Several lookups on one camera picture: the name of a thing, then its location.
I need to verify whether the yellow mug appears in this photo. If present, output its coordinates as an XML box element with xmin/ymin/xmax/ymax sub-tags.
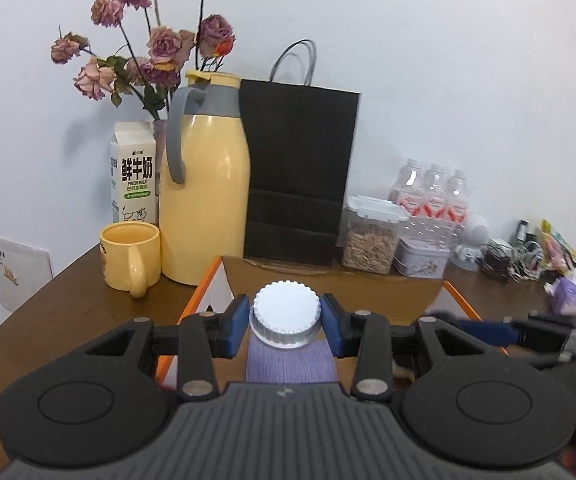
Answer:
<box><xmin>98</xmin><ymin>221</ymin><xmax>162</xmax><ymax>298</ymax></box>

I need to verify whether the colourful snack packet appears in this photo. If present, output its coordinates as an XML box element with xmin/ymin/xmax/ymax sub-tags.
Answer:
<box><xmin>539</xmin><ymin>219</ymin><xmax>576</xmax><ymax>277</ymax></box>

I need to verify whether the clear seed container white lid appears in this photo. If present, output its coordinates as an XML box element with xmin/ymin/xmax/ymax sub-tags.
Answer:
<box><xmin>340</xmin><ymin>195</ymin><xmax>409</xmax><ymax>276</ymax></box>

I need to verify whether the white robot speaker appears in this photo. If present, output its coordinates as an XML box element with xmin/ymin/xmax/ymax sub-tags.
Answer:
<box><xmin>450</xmin><ymin>212</ymin><xmax>490</xmax><ymax>272</ymax></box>

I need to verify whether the printed tin box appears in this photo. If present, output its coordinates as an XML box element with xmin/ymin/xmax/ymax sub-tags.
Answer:
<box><xmin>397</xmin><ymin>235</ymin><xmax>451</xmax><ymax>279</ymax></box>

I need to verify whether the clear water bottle red label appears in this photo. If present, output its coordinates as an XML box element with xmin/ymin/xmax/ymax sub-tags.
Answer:
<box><xmin>389</xmin><ymin>157</ymin><xmax>426</xmax><ymax>241</ymax></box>
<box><xmin>420</xmin><ymin>162</ymin><xmax>451</xmax><ymax>239</ymax></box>
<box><xmin>445</xmin><ymin>169</ymin><xmax>470</xmax><ymax>237</ymax></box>

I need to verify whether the white card on wall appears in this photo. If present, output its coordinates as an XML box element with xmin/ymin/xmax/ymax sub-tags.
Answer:
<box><xmin>0</xmin><ymin>234</ymin><xmax>54</xmax><ymax>329</ymax></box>

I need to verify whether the white milk carton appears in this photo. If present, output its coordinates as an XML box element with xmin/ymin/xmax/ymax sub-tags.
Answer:
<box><xmin>109</xmin><ymin>121</ymin><xmax>159</xmax><ymax>226</ymax></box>

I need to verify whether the yellow thermos jug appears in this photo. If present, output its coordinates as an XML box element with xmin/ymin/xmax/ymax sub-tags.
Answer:
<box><xmin>159</xmin><ymin>70</ymin><xmax>251</xmax><ymax>286</ymax></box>

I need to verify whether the purple tissue pack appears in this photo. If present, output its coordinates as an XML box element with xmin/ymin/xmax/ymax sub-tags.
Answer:
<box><xmin>544</xmin><ymin>276</ymin><xmax>576</xmax><ymax>317</ymax></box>

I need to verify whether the black paper bag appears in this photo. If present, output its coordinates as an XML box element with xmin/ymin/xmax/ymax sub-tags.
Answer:
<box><xmin>238</xmin><ymin>39</ymin><xmax>361</xmax><ymax>267</ymax></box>

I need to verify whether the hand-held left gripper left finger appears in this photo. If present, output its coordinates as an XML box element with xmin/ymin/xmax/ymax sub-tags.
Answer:
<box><xmin>85</xmin><ymin>294</ymin><xmax>250</xmax><ymax>401</ymax></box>

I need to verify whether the orange printed cardboard box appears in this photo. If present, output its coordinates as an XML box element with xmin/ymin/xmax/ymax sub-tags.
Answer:
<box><xmin>158</xmin><ymin>255</ymin><xmax>484</xmax><ymax>391</ymax></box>

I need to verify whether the tangle of cables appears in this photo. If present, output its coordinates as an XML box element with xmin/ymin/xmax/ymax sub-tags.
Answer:
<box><xmin>482</xmin><ymin>237</ymin><xmax>561</xmax><ymax>286</ymax></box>

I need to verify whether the purple bottle with white lid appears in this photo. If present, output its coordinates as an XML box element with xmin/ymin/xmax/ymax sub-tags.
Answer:
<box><xmin>245</xmin><ymin>280</ymin><xmax>339</xmax><ymax>385</ymax></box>

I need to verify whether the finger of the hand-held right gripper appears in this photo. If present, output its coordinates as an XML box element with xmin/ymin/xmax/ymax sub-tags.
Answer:
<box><xmin>460</xmin><ymin>316</ymin><xmax>576</xmax><ymax>356</ymax></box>

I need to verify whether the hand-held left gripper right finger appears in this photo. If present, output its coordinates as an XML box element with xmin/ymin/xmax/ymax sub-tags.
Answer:
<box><xmin>320</xmin><ymin>294</ymin><xmax>484</xmax><ymax>402</ymax></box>

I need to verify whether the dried pink rose bouquet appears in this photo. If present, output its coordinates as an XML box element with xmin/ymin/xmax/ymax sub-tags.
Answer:
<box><xmin>50</xmin><ymin>0</ymin><xmax>236</xmax><ymax>121</ymax></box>

